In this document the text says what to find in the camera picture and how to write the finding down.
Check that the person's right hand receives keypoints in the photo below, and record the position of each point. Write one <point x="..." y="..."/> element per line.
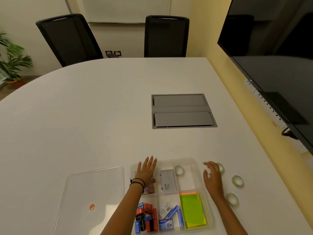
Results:
<point x="214" y="181"/>

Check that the person's left hand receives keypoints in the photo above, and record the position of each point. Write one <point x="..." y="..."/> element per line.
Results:
<point x="146" y="174"/>

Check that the person's right thumb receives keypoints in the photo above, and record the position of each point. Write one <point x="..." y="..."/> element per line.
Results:
<point x="205" y="175"/>

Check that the person's left little finger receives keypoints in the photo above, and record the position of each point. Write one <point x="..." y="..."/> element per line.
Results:
<point x="139" y="166"/>

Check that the person's left middle finger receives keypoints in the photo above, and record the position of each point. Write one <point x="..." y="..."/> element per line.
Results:
<point x="150" y="162"/>

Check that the person's right forearm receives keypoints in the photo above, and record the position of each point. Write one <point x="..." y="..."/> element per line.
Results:
<point x="228" y="216"/>

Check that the person's left forearm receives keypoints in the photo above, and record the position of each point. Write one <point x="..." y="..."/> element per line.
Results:
<point x="123" y="212"/>

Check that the colourful rubber bands bundle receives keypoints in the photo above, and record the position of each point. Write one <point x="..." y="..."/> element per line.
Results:
<point x="149" y="190"/>

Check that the grey flat box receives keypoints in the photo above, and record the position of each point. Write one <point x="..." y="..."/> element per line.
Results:
<point x="168" y="181"/>

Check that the black wrist bands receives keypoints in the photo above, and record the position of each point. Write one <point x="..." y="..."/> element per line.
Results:
<point x="138" y="182"/>

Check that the clear tape roll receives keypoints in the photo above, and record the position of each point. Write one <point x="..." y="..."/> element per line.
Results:
<point x="232" y="200"/>
<point x="237" y="181"/>
<point x="221" y="168"/>
<point x="179" y="171"/>

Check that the clear plastic organizer tray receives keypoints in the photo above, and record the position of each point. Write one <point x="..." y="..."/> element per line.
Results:
<point x="188" y="183"/>

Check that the white staple packet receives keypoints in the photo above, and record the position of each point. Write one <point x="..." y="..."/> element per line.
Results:
<point x="165" y="209"/>

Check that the long blue staple box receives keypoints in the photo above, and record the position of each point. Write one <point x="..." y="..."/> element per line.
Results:
<point x="180" y="217"/>
<point x="173" y="211"/>

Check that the pile of red blue sharpeners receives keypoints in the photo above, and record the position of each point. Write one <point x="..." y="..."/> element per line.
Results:
<point x="146" y="217"/>

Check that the green yellow sticky notes stack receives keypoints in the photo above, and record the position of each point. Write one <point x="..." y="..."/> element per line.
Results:
<point x="192" y="211"/>

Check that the blue white staple box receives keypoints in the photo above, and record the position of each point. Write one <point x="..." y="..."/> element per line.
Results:
<point x="165" y="224"/>

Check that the clear plastic lid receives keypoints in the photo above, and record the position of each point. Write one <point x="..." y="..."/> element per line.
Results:
<point x="97" y="190"/>

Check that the black mesh office chair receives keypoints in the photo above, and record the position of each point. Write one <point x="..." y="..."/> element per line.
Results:
<point x="166" y="37"/>
<point x="69" y="39"/>

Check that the green potted plant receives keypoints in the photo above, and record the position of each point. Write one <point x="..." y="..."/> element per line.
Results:
<point x="13" y="59"/>

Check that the white wall power strip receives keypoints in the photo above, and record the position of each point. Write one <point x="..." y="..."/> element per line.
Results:
<point x="269" y="107"/>

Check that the large black wall monitor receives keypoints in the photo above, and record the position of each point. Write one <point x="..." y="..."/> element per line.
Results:
<point x="273" y="53"/>

